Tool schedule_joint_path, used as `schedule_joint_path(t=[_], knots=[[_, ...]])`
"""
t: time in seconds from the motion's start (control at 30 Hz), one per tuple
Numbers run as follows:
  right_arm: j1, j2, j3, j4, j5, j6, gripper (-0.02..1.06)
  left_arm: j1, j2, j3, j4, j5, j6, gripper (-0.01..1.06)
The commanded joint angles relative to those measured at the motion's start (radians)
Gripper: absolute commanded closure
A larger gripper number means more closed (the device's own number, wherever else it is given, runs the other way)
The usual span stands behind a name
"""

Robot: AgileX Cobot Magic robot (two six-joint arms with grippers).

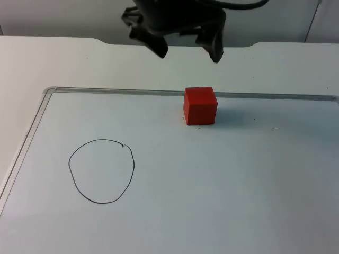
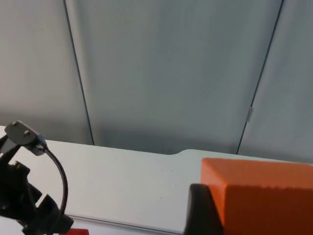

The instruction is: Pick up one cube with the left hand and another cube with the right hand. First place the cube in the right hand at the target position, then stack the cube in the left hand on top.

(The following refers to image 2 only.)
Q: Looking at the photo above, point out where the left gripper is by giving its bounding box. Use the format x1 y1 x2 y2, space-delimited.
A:
0 135 74 235

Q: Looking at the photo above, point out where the grey-framed whiteboard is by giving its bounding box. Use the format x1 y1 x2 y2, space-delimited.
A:
58 214 188 235

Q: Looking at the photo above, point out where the orange cube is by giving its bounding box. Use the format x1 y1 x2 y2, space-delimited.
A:
201 158 313 235

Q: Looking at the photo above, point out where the red cube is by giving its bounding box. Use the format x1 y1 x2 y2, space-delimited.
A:
67 228 89 235

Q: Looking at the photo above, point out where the black cable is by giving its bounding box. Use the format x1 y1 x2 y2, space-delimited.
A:
39 141 69 216

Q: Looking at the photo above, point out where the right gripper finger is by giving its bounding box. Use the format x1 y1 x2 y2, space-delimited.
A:
184 183 224 235

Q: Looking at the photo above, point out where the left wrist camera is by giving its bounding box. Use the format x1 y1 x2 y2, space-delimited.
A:
0 120 47 157

